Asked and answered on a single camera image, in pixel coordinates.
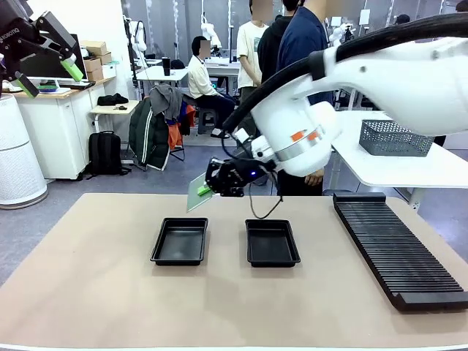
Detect black corrugated cable hose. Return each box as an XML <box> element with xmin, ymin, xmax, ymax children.
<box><xmin>221</xmin><ymin>12</ymin><xmax>468</xmax><ymax>137</ymax></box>

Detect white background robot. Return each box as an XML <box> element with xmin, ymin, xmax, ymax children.
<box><xmin>126</xmin><ymin>20</ymin><xmax>148</xmax><ymax>69</ymax></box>
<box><xmin>328</xmin><ymin>21</ymin><xmax>356</xmax><ymax>48</ymax></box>
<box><xmin>200</xmin><ymin>21</ymin><xmax>223</xmax><ymax>58</ymax></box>

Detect black computer monitor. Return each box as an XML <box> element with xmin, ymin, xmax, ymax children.
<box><xmin>18</xmin><ymin>33</ymin><xmax>89</xmax><ymax>83</ymax></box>

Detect green perforated circuit board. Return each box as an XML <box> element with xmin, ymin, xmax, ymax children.
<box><xmin>186</xmin><ymin>173</ymin><xmax>216</xmax><ymax>214</ymax></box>

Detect black slotted board rack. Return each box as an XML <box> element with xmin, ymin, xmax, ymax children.
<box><xmin>331</xmin><ymin>192</ymin><xmax>465</xmax><ymax>312</ymax></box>

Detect black keyboard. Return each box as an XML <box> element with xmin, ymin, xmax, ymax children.
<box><xmin>58</xmin><ymin>80</ymin><xmax>97</xmax><ymax>91</ymax></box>

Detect small wooden top table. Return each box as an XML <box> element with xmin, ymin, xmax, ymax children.
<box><xmin>89</xmin><ymin>100</ymin><xmax>140</xmax><ymax>135</ymax></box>

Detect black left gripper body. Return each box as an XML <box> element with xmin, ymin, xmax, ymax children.
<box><xmin>0</xmin><ymin>0</ymin><xmax>41</xmax><ymax>80</ymax></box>

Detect person in navy jacket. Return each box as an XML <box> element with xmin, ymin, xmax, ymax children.
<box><xmin>276</xmin><ymin>0</ymin><xmax>336</xmax><ymax>197</ymax></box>

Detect black backpack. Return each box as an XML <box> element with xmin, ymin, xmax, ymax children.
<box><xmin>86</xmin><ymin>130</ymin><xmax>132</xmax><ymax>180</ymax></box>

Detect white air purifier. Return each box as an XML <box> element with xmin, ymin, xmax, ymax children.
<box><xmin>0</xmin><ymin>93</ymin><xmax>49</xmax><ymax>211</ymax></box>

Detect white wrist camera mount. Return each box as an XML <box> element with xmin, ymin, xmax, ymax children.
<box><xmin>233</xmin><ymin>127</ymin><xmax>275</xmax><ymax>164</ymax></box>

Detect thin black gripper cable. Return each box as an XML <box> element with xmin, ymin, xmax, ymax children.
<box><xmin>248</xmin><ymin>170</ymin><xmax>285</xmax><ymax>220</ymax></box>

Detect seated person in cream jacket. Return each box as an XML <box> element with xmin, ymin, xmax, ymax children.
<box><xmin>186</xmin><ymin>35</ymin><xmax>237</xmax><ymax>138</ymax></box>

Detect black ESD tray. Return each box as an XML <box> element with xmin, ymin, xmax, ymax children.
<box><xmin>149</xmin><ymin>217</ymin><xmax>209</xmax><ymax>267</ymax></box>
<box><xmin>244</xmin><ymin>218</ymin><xmax>302</xmax><ymax>268</ymax></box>

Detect white cabinet with wooden top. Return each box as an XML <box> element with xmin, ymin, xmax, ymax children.
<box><xmin>12</xmin><ymin>75</ymin><xmax>118</xmax><ymax>181</ymax></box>

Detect grey stool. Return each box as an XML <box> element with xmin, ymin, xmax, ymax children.
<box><xmin>197</xmin><ymin>108</ymin><xmax>217</xmax><ymax>136</ymax></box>

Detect person in white t-shirt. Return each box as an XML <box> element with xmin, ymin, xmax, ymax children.
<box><xmin>236</xmin><ymin>0</ymin><xmax>274</xmax><ymax>110</ymax></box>

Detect large white desk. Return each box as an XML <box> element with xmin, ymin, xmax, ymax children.
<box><xmin>331</xmin><ymin>109</ymin><xmax>468</xmax><ymax>211</ymax></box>

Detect black folded cloth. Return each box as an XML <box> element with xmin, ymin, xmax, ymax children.
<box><xmin>97</xmin><ymin>92</ymin><xmax>129</xmax><ymax>107</ymax></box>

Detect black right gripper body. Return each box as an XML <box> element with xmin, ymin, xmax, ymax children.
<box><xmin>226</xmin><ymin>156</ymin><xmax>276</xmax><ymax>191</ymax></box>

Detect dark green striped jacket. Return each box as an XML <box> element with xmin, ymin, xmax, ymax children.
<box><xmin>128</xmin><ymin>97</ymin><xmax>172</xmax><ymax>172</ymax></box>

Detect orange garment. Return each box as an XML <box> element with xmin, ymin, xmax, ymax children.
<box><xmin>167</xmin><ymin>104</ymin><xmax>197</xmax><ymax>151</ymax></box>

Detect grey garment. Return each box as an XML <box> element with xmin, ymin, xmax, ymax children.
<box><xmin>148</xmin><ymin>83</ymin><xmax>184</xmax><ymax>121</ymax></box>

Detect person in black hoodie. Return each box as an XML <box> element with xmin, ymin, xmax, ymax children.
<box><xmin>257</xmin><ymin>0</ymin><xmax>306</xmax><ymax>88</ymax></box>

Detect grey mesh basket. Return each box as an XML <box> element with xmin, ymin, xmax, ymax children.
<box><xmin>358</xmin><ymin>119</ymin><xmax>436</xmax><ymax>158</ymax></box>

